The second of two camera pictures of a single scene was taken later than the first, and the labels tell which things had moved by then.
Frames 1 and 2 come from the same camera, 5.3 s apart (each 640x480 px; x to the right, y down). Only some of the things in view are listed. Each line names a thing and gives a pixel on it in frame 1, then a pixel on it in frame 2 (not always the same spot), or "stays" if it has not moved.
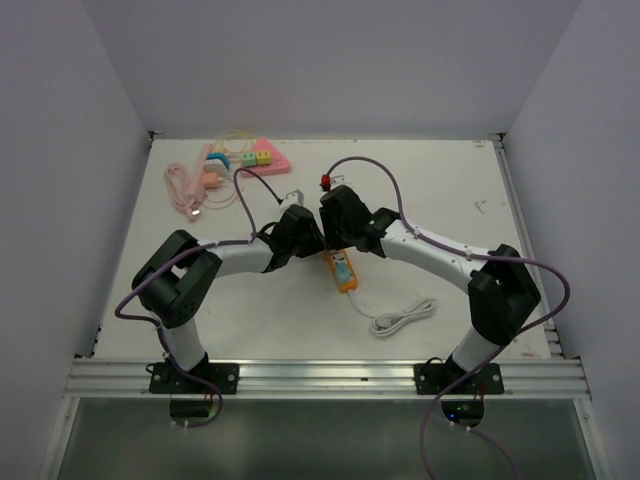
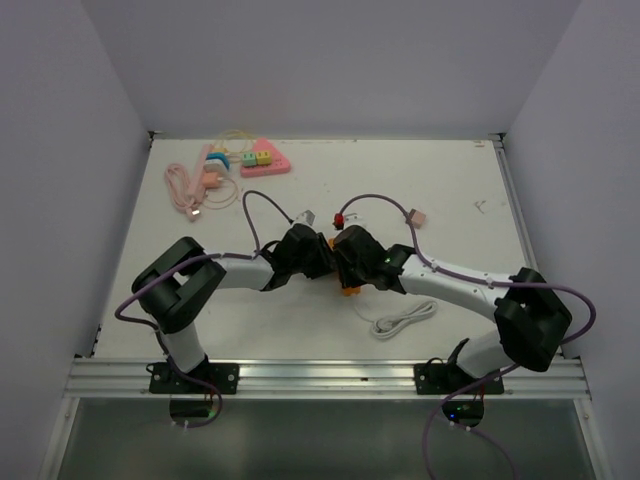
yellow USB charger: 264,157 stays
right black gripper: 332,241 to 347,279
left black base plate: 221,376 stays
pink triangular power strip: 279,164 stays
